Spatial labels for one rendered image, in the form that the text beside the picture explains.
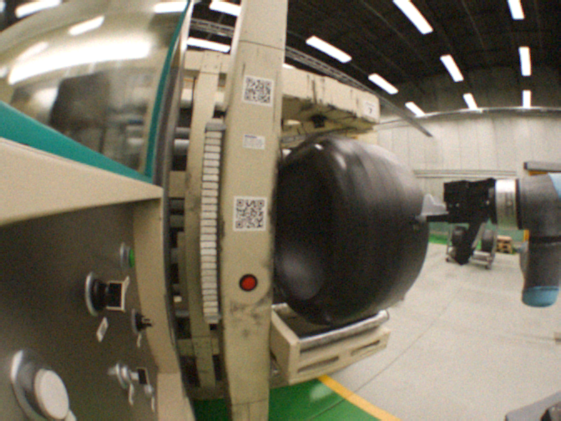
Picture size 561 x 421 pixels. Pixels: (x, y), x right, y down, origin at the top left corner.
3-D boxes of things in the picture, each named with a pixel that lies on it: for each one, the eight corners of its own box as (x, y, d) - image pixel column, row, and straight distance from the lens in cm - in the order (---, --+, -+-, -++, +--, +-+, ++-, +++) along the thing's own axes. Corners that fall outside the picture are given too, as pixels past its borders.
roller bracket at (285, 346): (287, 373, 60) (290, 343, 54) (243, 306, 91) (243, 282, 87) (300, 370, 61) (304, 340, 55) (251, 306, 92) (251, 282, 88)
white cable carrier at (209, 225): (204, 323, 60) (208, 118, 54) (202, 314, 64) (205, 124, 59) (222, 322, 60) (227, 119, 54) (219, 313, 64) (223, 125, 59)
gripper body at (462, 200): (453, 186, 56) (499, 180, 53) (455, 225, 56) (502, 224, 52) (439, 182, 50) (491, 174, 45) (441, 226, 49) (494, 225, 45)
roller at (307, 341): (282, 339, 64) (287, 354, 63) (287, 333, 60) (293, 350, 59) (378, 313, 83) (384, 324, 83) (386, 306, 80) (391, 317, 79)
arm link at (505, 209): (520, 228, 52) (515, 230, 43) (501, 229, 53) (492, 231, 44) (518, 181, 53) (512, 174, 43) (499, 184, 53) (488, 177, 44)
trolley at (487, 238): (492, 271, 577) (500, 181, 567) (442, 262, 596) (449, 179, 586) (493, 265, 643) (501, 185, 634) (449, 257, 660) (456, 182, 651)
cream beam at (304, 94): (259, 91, 87) (262, 59, 95) (241, 113, 110) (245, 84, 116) (381, 124, 118) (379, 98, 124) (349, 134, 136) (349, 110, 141)
